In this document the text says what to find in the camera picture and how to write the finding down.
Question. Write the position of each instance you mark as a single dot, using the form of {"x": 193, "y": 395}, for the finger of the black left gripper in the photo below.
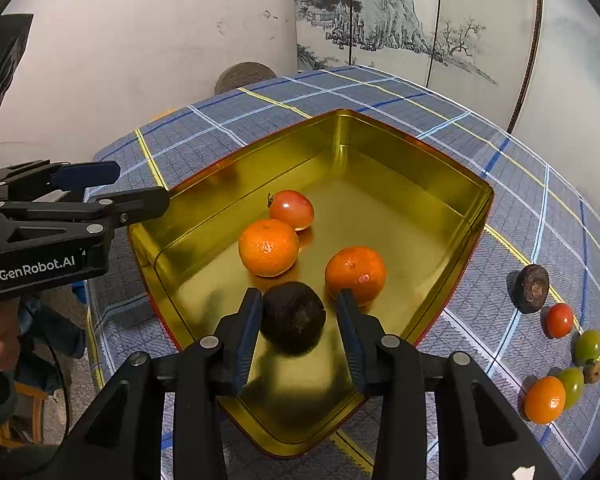
{"x": 32, "y": 180}
{"x": 121, "y": 208}

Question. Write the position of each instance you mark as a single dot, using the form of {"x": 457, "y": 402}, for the green tomato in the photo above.
{"x": 587, "y": 347}
{"x": 572, "y": 380}

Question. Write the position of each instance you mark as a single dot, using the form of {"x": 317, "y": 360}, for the small orange mandarin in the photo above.
{"x": 358, "y": 268}

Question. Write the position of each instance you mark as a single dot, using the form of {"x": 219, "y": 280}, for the person left hand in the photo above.
{"x": 9, "y": 330}

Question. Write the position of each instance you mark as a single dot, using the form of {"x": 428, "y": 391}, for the dark brown passion fruit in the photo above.
{"x": 293, "y": 317}

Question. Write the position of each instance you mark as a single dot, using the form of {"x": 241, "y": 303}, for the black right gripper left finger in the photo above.
{"x": 119, "y": 435}

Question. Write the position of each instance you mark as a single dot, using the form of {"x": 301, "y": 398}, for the green tomato near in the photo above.
{"x": 572, "y": 380}

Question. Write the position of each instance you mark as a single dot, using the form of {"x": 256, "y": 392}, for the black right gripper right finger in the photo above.
{"x": 480, "y": 435}

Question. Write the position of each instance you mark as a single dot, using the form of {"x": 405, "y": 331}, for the blue plaid tablecloth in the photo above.
{"x": 536, "y": 216}

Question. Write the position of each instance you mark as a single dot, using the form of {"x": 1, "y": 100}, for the green tomato far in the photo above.
{"x": 587, "y": 347}

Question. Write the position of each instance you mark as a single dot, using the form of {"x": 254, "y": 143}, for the large orange mandarin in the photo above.
{"x": 268, "y": 248}

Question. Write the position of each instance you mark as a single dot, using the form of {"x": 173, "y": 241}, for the dark brown round fruit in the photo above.
{"x": 530, "y": 288}

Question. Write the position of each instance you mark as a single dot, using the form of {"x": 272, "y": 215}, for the gold red tin box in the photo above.
{"x": 370, "y": 185}

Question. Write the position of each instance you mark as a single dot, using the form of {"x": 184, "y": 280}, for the orange stool seat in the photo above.
{"x": 164, "y": 114}

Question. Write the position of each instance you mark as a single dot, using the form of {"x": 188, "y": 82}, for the small brown longan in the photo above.
{"x": 591, "y": 372}

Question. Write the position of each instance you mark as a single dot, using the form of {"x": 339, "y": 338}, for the small red tomato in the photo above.
{"x": 559, "y": 320}

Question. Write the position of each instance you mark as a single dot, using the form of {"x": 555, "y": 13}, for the painted folding screen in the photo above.
{"x": 530, "y": 66}

